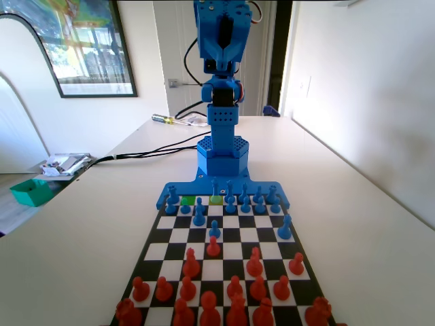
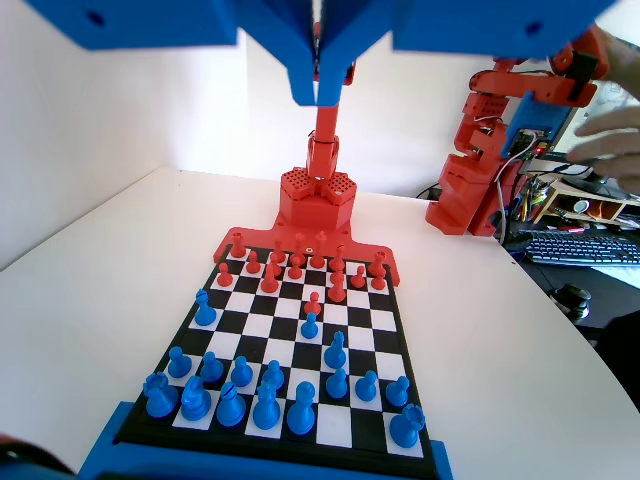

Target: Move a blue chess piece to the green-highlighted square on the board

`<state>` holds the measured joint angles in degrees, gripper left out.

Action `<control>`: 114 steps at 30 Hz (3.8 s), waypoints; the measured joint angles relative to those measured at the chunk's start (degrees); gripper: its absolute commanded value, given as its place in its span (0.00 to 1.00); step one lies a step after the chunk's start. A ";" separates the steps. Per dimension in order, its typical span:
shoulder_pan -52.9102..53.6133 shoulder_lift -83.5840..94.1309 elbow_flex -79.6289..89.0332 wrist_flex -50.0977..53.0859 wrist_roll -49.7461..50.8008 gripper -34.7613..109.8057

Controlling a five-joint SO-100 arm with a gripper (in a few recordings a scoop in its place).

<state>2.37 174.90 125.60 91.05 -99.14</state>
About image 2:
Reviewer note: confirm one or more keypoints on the blue chess queen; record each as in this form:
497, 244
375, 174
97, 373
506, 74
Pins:
266, 410

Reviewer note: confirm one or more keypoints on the black computer monitor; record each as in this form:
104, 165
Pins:
592, 184

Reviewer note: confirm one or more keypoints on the red chess rook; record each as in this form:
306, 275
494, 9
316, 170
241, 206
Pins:
237, 246
377, 262

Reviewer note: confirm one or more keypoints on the blue controller board mount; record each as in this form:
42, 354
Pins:
530, 117

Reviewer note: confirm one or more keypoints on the red leader arm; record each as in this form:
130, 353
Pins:
460, 200

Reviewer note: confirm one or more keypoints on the blue chess bishop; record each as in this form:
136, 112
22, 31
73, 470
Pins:
230, 407
204, 312

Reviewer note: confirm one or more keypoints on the person's bare hand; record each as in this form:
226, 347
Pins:
625, 60
620, 145

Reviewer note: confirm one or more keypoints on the red chess bishop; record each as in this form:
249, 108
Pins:
278, 245
339, 254

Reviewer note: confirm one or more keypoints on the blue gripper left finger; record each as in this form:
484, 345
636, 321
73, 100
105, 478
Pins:
280, 30

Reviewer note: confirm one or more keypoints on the red chess queen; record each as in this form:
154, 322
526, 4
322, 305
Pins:
299, 245

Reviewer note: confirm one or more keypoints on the red robot arm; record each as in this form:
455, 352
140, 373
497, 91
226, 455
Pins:
315, 210

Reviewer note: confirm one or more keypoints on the red chess king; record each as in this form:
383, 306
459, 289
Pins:
319, 247

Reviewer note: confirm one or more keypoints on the black computer keyboard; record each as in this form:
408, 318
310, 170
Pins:
575, 247

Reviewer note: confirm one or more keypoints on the black white chessboard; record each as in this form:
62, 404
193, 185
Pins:
370, 345

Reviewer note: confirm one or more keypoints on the wooden desk shelf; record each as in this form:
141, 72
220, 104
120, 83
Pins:
555, 192

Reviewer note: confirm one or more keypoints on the black round gadget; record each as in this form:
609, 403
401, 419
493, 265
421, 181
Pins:
572, 300

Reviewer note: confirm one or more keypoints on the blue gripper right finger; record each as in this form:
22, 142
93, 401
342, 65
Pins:
360, 25

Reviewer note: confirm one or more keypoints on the blue base plate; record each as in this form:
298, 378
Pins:
105, 450

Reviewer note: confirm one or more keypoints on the red chess pawn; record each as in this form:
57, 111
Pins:
253, 262
378, 283
312, 303
357, 277
276, 258
294, 270
225, 276

